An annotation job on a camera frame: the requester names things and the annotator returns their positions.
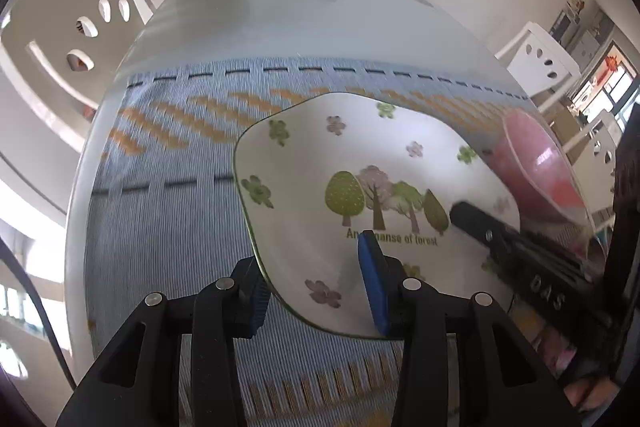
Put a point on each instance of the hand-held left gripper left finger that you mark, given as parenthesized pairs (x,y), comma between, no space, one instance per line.
(257,307)

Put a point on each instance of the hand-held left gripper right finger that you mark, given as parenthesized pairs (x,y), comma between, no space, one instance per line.
(375,287)

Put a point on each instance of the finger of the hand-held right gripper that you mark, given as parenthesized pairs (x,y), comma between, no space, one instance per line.
(475,219)

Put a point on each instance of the pink floral bowl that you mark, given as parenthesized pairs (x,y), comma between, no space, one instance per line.
(540,167)

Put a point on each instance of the white plate with tree print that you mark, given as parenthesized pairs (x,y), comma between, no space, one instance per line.
(310,187)

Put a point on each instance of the person's right hand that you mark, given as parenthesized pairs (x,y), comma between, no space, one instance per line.
(587,393)

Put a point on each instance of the person's dark clothing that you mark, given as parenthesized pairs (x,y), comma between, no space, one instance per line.
(627,217)

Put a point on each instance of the blue woven patterned table mat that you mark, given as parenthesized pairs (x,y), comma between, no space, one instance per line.
(165,217)

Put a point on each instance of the white dining chair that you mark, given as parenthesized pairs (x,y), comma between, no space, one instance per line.
(530,57)
(595,147)
(55,32)

